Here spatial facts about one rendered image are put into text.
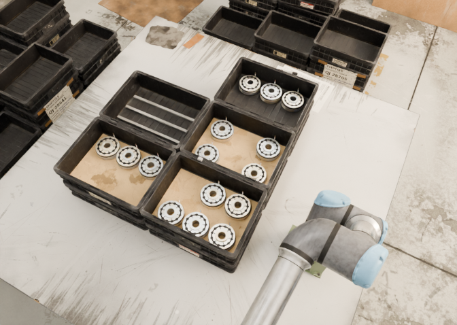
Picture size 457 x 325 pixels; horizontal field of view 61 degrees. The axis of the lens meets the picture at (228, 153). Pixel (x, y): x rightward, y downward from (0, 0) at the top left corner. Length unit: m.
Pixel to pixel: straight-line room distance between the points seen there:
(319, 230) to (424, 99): 2.40
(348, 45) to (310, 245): 1.91
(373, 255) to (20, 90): 2.18
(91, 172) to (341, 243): 1.10
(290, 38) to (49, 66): 1.59
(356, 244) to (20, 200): 1.43
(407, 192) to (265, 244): 1.37
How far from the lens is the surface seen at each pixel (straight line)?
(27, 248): 1.83
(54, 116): 2.60
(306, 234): 1.04
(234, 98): 1.88
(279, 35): 2.89
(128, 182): 1.67
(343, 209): 1.45
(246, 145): 1.72
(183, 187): 1.62
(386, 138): 2.06
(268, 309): 1.02
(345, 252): 1.03
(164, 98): 1.90
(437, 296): 2.61
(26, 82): 2.67
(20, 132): 2.74
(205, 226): 1.52
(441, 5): 3.94
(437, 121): 3.23
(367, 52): 2.75
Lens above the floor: 2.27
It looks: 58 degrees down
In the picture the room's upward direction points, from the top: 1 degrees clockwise
